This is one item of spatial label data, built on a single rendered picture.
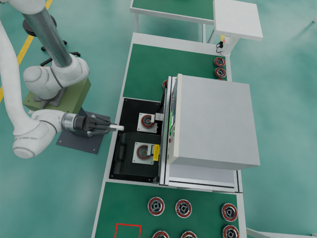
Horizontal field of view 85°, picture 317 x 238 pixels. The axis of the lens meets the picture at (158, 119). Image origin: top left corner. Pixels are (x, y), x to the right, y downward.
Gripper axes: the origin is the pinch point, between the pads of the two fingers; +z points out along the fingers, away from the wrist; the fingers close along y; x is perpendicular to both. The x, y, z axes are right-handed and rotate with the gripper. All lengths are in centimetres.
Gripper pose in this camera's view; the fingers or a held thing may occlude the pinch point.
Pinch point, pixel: (116, 127)
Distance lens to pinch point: 92.4
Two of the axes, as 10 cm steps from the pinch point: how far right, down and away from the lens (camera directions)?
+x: 1.0, -3.8, -9.2
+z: 9.9, 1.2, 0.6
